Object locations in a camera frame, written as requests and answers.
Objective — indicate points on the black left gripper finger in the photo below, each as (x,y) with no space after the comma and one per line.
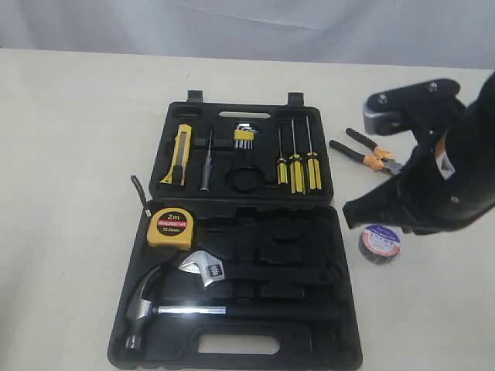
(381,205)

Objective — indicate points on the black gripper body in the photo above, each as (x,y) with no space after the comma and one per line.
(429,190)

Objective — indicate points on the black electrical tape roll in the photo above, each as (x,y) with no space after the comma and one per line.
(379,244)

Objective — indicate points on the yellow black utility knife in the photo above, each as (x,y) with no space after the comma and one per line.
(177,171)

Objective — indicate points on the yellow tape measure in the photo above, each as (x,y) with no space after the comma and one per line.
(169,227)

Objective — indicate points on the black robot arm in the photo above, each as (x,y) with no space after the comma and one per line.
(473,143)

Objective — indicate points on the black plastic tool case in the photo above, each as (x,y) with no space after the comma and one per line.
(245,218)

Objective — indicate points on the right yellow black screwdriver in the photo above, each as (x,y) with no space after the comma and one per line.
(314,173)

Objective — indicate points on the large yellow black screwdriver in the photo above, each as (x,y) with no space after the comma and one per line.
(295,166)

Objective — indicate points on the small yellow black screwdriver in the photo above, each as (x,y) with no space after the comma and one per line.
(281,162)

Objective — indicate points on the yellow hex key set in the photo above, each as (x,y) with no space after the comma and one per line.
(244,135)

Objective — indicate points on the clear tester screwdriver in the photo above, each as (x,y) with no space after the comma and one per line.
(207,166)

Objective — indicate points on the silver adjustable wrench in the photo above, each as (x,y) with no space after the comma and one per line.
(212,270)

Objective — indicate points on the steel claw hammer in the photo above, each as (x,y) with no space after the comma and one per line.
(140,310)

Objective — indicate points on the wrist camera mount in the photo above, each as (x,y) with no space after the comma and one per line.
(422,108)

